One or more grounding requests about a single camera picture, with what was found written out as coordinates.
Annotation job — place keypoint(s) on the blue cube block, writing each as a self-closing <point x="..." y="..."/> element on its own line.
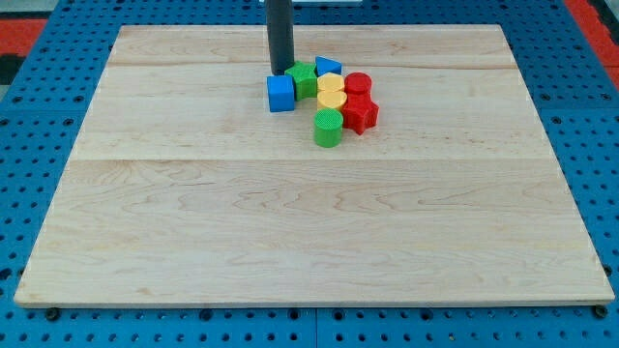
<point x="281" y="95"/>

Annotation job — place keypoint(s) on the green cylinder block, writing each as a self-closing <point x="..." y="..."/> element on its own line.
<point x="328" y="125"/>

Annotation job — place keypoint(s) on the yellow heart block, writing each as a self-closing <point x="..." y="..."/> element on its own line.
<point x="331" y="99"/>

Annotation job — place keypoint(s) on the red star block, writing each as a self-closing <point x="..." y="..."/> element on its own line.
<point x="359" y="112"/>

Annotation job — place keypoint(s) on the green star block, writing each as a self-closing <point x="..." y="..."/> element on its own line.
<point x="304" y="80"/>

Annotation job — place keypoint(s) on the red cylinder block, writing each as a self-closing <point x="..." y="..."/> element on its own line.
<point x="357" y="83"/>

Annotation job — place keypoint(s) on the blue triangle block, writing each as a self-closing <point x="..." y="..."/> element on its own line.
<point x="327" y="65"/>

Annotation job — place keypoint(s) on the light wooden board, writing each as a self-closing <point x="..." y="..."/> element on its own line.
<point x="183" y="190"/>

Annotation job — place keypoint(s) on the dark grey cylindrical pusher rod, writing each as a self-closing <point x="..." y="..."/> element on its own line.
<point x="279" y="24"/>

